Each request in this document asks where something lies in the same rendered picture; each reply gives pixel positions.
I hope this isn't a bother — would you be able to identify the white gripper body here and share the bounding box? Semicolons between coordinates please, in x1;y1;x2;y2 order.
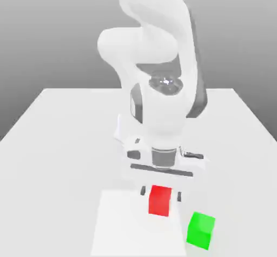
129;162;195;193

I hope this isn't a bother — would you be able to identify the small green cube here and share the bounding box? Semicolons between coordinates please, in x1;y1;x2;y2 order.
186;211;216;251

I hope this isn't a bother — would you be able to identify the small red cube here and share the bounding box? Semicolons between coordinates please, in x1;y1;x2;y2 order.
148;184;173;218

